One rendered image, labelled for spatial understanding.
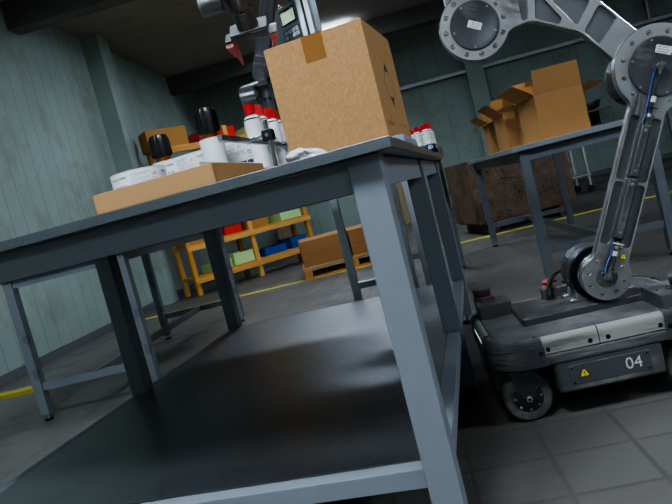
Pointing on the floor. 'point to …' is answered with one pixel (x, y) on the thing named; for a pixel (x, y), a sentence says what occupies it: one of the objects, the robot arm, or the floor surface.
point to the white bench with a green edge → (132, 312)
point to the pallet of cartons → (331, 252)
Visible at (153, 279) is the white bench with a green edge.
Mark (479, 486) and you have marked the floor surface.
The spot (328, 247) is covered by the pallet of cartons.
